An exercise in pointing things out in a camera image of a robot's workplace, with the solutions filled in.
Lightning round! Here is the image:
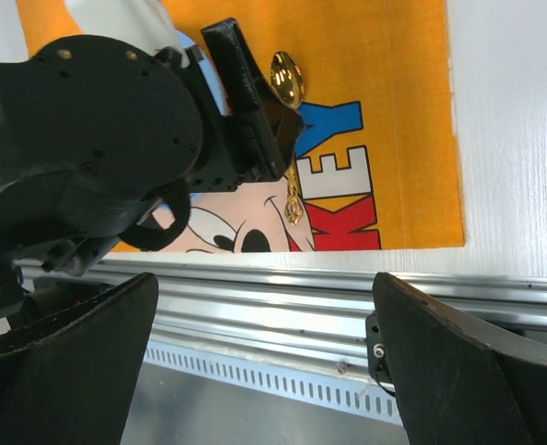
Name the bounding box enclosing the slotted cable duct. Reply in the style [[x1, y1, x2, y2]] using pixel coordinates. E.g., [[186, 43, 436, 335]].
[[144, 340, 401, 426]]

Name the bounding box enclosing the gold spoon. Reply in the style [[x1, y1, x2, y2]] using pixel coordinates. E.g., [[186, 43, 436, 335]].
[[268, 50, 308, 226]]

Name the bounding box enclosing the aluminium rail base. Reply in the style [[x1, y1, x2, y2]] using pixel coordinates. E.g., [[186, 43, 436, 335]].
[[13, 257, 547, 353]]

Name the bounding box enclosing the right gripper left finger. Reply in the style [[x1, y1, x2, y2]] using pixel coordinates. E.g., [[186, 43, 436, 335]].
[[0, 273, 159, 444]]

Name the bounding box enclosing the orange Mickey Mouse placemat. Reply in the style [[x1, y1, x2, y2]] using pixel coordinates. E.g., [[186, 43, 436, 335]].
[[14, 0, 466, 255]]

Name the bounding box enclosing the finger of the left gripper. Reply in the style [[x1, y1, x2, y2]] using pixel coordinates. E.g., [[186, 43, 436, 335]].
[[201, 18, 304, 148]]

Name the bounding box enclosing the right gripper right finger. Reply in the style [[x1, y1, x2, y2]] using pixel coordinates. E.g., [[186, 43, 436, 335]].
[[372, 273, 547, 444]]

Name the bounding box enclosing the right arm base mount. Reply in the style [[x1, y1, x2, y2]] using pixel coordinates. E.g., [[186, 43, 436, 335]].
[[365, 311, 395, 397]]

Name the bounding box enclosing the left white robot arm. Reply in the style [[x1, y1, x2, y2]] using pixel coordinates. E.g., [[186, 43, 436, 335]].
[[0, 1, 303, 282]]

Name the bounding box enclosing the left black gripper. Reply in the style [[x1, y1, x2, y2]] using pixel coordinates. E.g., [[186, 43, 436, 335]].
[[0, 35, 287, 274]]

